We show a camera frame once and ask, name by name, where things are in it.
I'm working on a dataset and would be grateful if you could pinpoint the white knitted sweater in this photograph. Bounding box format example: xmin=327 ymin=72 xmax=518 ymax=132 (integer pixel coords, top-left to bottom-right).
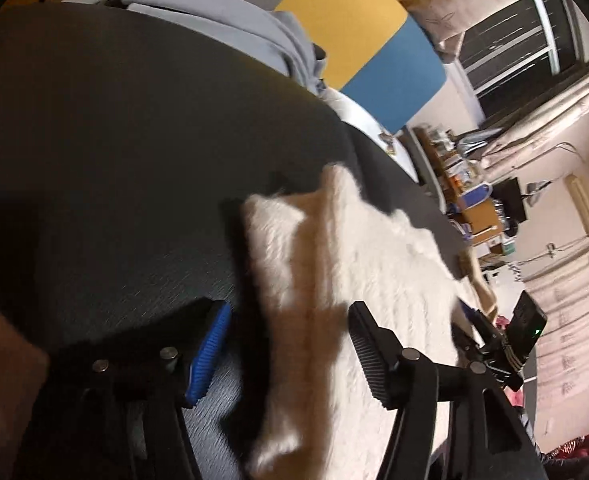
xmin=244 ymin=165 xmax=479 ymax=479

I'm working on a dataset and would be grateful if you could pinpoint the dark round table mat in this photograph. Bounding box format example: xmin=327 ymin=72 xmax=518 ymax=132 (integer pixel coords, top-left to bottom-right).
xmin=0 ymin=3 xmax=462 ymax=479

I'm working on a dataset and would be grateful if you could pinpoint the beige cloth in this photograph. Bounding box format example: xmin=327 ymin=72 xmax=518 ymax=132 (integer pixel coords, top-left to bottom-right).
xmin=458 ymin=246 xmax=498 ymax=323

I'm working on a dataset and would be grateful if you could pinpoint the white pillow with print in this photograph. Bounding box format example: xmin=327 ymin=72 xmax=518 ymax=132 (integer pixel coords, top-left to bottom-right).
xmin=319 ymin=87 xmax=419 ymax=183

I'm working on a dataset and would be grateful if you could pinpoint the grey blue garment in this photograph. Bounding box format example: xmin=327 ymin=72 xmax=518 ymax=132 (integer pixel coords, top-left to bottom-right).
xmin=67 ymin=0 xmax=327 ymax=96

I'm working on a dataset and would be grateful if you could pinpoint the cluttered wooden desk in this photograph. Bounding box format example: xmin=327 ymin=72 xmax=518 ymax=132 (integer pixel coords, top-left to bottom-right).
xmin=415 ymin=127 xmax=527 ymax=268

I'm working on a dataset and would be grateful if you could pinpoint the grey yellow blue headboard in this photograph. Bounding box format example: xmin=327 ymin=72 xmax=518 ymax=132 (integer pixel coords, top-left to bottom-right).
xmin=247 ymin=0 xmax=446 ymax=132

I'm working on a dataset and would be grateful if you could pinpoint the red sofa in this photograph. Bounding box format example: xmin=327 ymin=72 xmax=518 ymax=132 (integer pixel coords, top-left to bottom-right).
xmin=550 ymin=434 xmax=589 ymax=460

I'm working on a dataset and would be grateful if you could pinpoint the wall air conditioner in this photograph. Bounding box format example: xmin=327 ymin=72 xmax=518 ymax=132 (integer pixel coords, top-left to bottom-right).
xmin=564 ymin=174 xmax=589 ymax=237

